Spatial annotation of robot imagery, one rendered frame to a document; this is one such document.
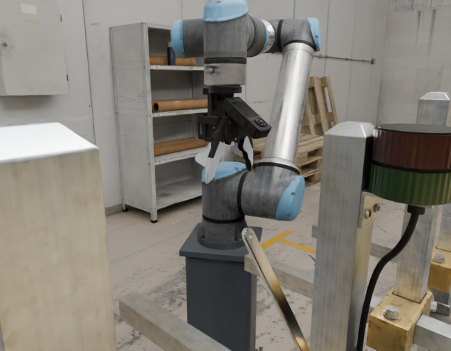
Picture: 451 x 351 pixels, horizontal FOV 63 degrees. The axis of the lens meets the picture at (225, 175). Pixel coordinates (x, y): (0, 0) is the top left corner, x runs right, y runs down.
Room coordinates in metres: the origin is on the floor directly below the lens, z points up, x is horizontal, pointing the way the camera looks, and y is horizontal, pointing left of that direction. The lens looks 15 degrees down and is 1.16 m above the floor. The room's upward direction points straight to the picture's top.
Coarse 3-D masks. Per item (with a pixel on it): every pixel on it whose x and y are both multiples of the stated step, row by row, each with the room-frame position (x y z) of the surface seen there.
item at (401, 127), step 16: (384, 128) 0.26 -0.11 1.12; (400, 128) 0.26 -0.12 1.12; (416, 128) 0.26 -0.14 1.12; (432, 128) 0.26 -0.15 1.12; (448, 128) 0.26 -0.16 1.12; (368, 192) 0.27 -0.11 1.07; (368, 208) 0.28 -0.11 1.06; (416, 208) 0.26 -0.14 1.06; (400, 240) 0.27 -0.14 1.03; (384, 256) 0.28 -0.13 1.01; (368, 288) 0.28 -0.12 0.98; (368, 304) 0.28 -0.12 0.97
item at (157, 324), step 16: (128, 304) 0.44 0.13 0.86; (144, 304) 0.44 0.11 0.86; (128, 320) 0.44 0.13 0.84; (144, 320) 0.41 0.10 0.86; (160, 320) 0.41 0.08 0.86; (176, 320) 0.41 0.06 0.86; (160, 336) 0.39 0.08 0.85; (176, 336) 0.38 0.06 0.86; (192, 336) 0.38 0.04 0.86; (208, 336) 0.38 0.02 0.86
